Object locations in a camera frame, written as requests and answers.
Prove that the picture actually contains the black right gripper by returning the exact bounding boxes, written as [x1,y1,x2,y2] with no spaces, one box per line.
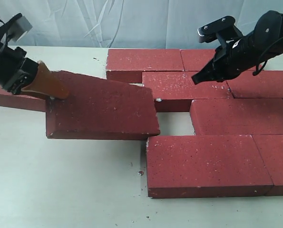
[191,33,265,85]

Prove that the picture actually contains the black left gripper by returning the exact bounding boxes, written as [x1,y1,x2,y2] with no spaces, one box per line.
[0,42,69,100]

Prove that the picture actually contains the red brick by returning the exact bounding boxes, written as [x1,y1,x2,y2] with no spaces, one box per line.
[146,135,273,199]
[106,49,184,83]
[142,71,233,112]
[46,71,160,140]
[179,48,263,72]
[253,135,283,196]

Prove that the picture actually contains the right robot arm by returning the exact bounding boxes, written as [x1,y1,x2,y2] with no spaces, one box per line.
[192,10,283,85]

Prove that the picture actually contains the red brick third row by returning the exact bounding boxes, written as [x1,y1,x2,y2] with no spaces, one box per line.
[190,98,283,135]

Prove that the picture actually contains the red brick second row right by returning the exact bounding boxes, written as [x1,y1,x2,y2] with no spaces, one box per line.
[227,70,283,99]

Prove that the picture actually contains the white backdrop cloth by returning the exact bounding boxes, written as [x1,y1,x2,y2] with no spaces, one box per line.
[0,0,283,49]

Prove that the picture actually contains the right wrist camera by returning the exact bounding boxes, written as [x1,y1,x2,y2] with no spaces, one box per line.
[197,16,243,45]

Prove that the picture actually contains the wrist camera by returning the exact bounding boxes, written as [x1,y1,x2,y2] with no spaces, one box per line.
[197,16,243,45]
[6,13,33,42]

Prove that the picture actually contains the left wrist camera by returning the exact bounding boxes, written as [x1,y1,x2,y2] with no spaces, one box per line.
[6,13,33,42]

